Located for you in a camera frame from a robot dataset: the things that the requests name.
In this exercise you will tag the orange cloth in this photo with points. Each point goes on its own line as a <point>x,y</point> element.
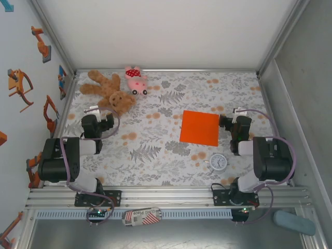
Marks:
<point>199,128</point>

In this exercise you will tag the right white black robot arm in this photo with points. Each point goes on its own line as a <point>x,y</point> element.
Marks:
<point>272,158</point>

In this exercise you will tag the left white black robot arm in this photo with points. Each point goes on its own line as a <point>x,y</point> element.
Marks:
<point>59,160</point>

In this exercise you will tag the brown teddy bear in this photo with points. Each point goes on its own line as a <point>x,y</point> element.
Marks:
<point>116,99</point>

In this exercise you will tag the white round alarm clock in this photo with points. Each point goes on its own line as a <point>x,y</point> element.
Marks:
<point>218,162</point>

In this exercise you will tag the pink plush toy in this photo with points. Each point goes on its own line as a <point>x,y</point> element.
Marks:
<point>137,84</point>

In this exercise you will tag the floral print tablecloth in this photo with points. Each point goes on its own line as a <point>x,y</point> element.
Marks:
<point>166,168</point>

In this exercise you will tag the small circuit board green LED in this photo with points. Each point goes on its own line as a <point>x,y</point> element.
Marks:
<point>98,213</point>
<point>246,210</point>

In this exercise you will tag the printed striped label pouch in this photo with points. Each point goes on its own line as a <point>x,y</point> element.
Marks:
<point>141,216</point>

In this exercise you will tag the blue grey oval case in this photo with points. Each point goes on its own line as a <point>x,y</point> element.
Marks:
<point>294,223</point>

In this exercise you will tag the aluminium side rail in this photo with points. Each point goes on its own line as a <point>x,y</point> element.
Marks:
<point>268,103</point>
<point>62,114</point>

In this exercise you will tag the blue orange wall sticker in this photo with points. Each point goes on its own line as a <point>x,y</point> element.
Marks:
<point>62,80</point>

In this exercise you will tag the aluminium cross rail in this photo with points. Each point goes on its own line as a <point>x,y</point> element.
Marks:
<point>181,70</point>

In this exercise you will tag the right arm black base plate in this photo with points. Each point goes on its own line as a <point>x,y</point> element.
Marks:
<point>220,198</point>

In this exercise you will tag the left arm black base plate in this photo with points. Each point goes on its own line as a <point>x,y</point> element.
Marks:
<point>115,198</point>

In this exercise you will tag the orange claw gripper wall sticker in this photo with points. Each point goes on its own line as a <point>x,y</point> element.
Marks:
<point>15,85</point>

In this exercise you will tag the orange block wall sticker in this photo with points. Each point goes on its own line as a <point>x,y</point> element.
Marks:
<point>2,138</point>

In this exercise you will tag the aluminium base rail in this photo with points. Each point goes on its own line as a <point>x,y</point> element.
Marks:
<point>168,197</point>

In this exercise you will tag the aluminium frame post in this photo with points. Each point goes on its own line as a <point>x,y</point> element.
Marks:
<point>285,33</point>
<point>54,33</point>

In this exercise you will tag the aluminium frame leg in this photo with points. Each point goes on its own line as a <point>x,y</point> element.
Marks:
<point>317,241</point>
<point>26,230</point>

